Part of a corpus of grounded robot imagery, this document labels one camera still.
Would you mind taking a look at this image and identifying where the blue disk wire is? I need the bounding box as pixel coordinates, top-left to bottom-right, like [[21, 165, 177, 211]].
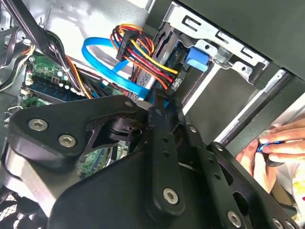
[[82, 37, 172, 108]]

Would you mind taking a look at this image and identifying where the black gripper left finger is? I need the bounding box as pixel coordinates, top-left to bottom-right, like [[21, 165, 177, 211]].
[[4, 87, 187, 218]]

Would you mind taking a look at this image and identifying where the person bare hand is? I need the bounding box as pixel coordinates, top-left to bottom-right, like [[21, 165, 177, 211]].
[[235, 119, 305, 194]]

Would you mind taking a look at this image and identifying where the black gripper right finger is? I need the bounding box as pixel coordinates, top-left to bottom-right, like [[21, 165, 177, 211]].
[[175, 100, 302, 229]]

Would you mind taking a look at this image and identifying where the hard disk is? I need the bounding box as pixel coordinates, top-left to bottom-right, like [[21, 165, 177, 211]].
[[152, 30, 209, 94]]

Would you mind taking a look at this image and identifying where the round black tool blue ring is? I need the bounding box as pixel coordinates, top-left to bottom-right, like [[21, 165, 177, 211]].
[[256, 140, 285, 167]]

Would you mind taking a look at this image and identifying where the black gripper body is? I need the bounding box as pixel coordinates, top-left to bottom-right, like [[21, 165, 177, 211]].
[[47, 143, 263, 229]]

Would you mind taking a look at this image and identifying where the multicolour disk power wire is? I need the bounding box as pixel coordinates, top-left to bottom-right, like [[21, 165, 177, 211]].
[[111, 23, 182, 94]]

